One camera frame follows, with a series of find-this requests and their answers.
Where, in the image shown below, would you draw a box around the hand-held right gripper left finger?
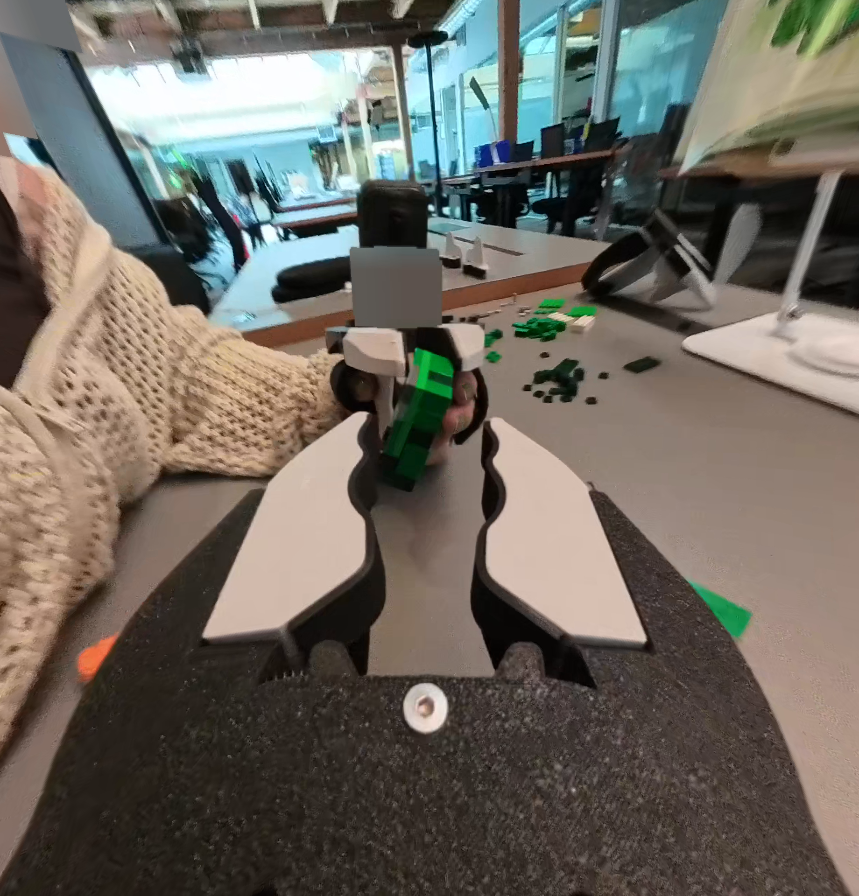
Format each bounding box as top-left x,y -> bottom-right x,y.
202,412 -> 388,676

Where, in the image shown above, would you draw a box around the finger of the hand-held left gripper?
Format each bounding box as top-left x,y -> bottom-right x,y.
340,328 -> 411,380
442,328 -> 488,373

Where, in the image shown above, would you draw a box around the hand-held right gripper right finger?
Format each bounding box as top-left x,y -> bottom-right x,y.
470,418 -> 649,676

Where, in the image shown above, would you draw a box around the green lego cube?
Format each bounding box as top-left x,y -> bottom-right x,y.
685,580 -> 754,640
379,348 -> 460,492

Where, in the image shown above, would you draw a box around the scattered small black lego pieces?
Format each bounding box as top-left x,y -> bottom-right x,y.
440,308 -> 525,330

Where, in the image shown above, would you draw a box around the lego instruction booklet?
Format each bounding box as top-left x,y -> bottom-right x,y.
673,0 -> 859,174

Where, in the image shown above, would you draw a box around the grey table wooden edge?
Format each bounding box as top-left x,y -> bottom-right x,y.
211,216 -> 614,349

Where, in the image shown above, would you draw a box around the black floor lamp pole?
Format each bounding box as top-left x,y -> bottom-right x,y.
407,30 -> 451,212

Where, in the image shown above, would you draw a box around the wooden pillar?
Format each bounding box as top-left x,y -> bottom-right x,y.
497,0 -> 523,146

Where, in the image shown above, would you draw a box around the black and white device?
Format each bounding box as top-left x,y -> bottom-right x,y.
581,202 -> 764,310

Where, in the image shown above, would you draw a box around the orange brick separator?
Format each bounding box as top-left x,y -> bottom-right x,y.
76,633 -> 120,685

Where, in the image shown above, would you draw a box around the white book stand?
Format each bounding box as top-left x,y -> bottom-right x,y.
682,168 -> 859,422

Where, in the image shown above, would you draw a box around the black framed sign stand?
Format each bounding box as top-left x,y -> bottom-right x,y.
0,31 -> 173,247

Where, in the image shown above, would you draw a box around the person's black top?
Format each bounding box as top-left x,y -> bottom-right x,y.
0,161 -> 54,391

